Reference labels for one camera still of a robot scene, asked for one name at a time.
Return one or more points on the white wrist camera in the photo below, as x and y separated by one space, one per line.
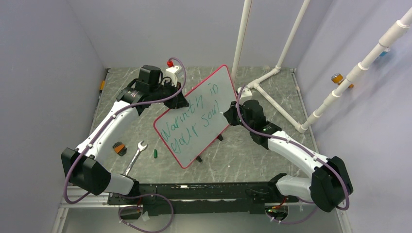
174 72
246 94

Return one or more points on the silver combination wrench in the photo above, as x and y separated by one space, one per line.
140 147

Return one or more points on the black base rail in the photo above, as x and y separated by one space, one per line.
202 198

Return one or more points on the whiteboard wire stand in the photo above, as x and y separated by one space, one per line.
220 138

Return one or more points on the orange yellow wall fitting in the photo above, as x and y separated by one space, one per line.
337 78

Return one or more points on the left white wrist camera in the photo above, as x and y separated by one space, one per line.
174 72

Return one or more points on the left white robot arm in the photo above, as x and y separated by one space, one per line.
83 166

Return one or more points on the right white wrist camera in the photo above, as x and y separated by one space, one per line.
246 94

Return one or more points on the orange black brush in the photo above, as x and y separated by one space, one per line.
120 148

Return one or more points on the red framed whiteboard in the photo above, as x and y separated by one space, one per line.
188 131

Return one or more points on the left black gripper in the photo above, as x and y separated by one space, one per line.
179 101

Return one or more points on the blue wall fitting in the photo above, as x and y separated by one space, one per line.
387 50

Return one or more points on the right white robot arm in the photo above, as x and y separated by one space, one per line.
327 185

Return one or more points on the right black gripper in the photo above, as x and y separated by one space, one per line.
230 114

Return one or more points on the white PVC diagonal pipe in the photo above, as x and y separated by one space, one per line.
396 31

